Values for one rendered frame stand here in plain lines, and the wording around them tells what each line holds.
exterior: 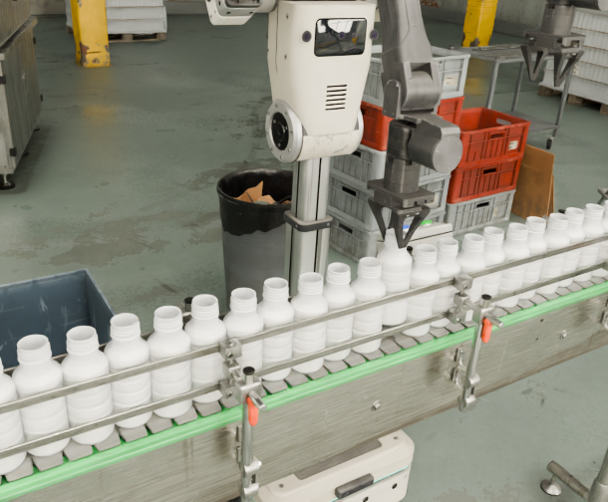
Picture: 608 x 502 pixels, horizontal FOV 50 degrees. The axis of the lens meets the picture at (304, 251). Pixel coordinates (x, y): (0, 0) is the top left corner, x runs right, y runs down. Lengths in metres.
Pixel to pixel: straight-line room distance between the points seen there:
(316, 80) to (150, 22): 9.01
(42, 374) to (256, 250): 1.94
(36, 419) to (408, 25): 0.75
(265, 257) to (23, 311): 1.44
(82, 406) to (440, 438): 1.79
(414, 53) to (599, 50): 7.13
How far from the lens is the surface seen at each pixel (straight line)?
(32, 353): 0.88
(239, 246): 2.78
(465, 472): 2.44
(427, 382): 1.24
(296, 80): 1.58
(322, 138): 1.64
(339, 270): 1.06
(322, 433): 1.14
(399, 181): 1.04
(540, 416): 2.77
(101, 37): 8.56
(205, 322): 0.94
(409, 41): 1.01
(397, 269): 1.09
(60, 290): 1.52
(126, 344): 0.91
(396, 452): 2.08
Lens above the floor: 1.65
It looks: 26 degrees down
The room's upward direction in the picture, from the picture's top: 4 degrees clockwise
